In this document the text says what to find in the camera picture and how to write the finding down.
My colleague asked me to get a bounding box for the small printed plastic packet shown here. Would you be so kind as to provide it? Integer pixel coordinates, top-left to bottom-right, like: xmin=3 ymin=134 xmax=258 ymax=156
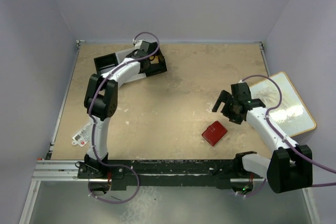
xmin=71 ymin=123 xmax=92 ymax=147

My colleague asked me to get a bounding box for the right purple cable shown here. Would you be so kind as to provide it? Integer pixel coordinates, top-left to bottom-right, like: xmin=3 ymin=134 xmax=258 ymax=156
xmin=235 ymin=74 xmax=336 ymax=199

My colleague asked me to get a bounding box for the red leather card holder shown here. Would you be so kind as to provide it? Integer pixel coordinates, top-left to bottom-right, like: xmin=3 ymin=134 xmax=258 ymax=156
xmin=202 ymin=121 xmax=228 ymax=146

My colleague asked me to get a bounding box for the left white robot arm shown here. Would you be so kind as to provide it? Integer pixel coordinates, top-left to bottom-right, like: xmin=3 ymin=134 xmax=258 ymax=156
xmin=84 ymin=46 xmax=160 ymax=178

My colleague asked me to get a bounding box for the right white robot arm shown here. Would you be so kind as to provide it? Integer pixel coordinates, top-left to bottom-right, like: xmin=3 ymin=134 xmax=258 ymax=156
xmin=212 ymin=90 xmax=313 ymax=194

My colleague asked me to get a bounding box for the aluminium frame rail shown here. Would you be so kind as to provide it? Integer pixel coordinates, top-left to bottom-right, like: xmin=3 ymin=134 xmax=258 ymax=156
xmin=18 ymin=159 xmax=87 ymax=224

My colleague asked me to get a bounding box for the black white three-compartment tray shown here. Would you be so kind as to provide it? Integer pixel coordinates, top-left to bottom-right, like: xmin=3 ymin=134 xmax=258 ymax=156
xmin=93 ymin=48 xmax=168 ymax=78

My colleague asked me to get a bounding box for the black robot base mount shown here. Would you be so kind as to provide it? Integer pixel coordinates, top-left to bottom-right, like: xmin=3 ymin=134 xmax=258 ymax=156
xmin=75 ymin=155 xmax=259 ymax=191

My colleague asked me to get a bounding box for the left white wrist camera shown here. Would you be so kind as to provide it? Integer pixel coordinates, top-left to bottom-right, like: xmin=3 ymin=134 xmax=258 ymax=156
xmin=134 ymin=40 xmax=151 ymax=51

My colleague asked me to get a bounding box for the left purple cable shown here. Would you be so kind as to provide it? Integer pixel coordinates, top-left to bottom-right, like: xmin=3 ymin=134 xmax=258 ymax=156
xmin=87 ymin=31 xmax=160 ymax=204

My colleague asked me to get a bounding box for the purple cable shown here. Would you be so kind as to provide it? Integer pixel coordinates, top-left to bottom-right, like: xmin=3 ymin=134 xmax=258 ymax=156
xmin=235 ymin=74 xmax=336 ymax=199
xmin=87 ymin=31 xmax=160 ymax=204

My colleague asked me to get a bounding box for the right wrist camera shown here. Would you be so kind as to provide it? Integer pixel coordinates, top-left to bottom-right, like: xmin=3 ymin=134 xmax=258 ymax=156
xmin=231 ymin=82 xmax=251 ymax=101

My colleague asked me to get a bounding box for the wooden framed whiteboard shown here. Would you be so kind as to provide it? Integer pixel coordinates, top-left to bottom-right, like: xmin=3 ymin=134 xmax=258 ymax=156
xmin=250 ymin=72 xmax=316 ymax=137

